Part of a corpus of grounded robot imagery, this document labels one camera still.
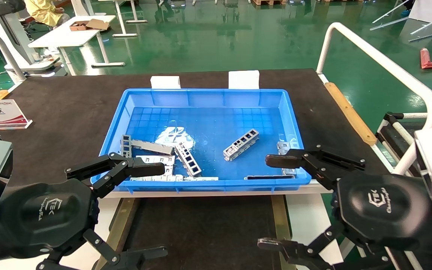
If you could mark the metal bracket with white insert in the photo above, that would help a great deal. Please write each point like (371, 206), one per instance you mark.
(240, 144)

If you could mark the black table mat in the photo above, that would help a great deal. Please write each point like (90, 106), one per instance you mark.
(69, 112)

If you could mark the person in yellow clothes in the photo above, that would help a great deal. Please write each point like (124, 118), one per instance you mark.
(45, 11)

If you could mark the white and black cart frame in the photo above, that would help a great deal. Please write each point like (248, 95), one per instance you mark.
(399, 129)

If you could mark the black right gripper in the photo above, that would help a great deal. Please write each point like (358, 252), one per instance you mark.
(381, 210)

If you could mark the metal bracket with clip cutouts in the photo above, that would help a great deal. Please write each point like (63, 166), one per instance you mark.
(284, 147)

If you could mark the grey curved handrail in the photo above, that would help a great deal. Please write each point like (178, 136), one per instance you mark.
(2, 47)

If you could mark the metal bracket with notched cutouts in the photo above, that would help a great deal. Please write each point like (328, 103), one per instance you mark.
(156, 159)

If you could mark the short ladder-like metal bracket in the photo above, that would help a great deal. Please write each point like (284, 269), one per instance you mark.
(126, 144)

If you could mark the flat grey metal bracket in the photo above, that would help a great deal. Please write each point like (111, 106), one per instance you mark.
(152, 147)

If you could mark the white tubular handrail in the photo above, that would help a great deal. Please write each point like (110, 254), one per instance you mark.
(388, 65)

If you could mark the blue plastic bin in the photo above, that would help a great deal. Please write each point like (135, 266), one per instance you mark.
(208, 123)

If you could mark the wooden pallet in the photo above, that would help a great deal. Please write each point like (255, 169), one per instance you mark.
(268, 2)

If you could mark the open cardboard box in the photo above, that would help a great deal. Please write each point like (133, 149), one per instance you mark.
(88, 25)

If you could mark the long wooden edge strip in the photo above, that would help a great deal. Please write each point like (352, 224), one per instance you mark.
(351, 114)

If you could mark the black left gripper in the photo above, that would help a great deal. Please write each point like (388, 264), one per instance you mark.
(47, 217)

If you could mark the brass edge strip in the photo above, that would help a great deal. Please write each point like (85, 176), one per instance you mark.
(279, 217)

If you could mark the pale long metal bracket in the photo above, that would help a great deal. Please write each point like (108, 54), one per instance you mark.
(186, 179)

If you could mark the metal bracket with square holes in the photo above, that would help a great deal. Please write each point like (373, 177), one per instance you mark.
(188, 159)

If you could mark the white table leg frame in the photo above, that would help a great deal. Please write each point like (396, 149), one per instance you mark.
(128, 18)

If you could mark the white machine stand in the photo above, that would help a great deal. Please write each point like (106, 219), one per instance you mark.
(9, 33)

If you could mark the white work table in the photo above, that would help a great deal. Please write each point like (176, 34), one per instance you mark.
(69, 35)

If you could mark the white side panel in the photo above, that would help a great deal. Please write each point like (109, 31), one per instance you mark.
(107, 215)

